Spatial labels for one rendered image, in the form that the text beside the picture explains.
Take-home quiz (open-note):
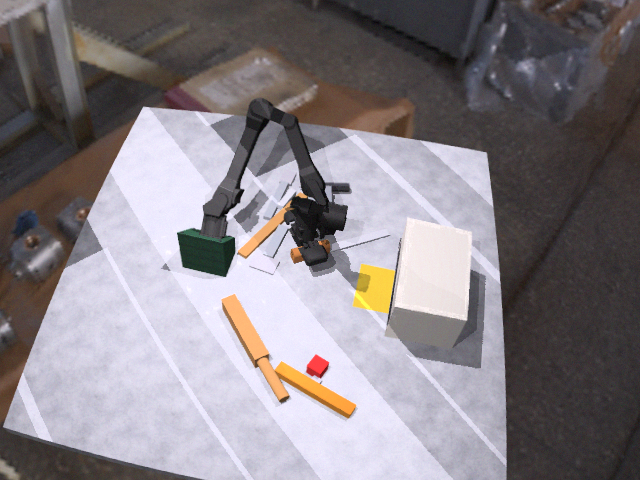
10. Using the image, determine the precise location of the orange bar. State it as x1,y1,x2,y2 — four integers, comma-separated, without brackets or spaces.
238,192,308,259
274,361,356,419

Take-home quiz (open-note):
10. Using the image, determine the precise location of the red block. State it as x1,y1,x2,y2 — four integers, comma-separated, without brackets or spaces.
306,355,329,379

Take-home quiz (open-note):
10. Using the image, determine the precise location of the brown cylinder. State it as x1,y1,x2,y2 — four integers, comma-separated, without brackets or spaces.
290,229,389,263

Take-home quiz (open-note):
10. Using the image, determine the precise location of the black screwdriver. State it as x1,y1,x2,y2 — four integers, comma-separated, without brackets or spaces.
325,182,350,192

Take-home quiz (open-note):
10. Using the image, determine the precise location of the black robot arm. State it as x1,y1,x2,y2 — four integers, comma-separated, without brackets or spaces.
199,97,348,239

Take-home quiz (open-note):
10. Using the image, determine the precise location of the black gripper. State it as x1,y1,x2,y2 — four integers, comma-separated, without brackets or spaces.
284,209,328,267

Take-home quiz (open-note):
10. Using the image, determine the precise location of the orange block with cylindrical handle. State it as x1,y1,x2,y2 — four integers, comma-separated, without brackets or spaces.
221,294,290,403

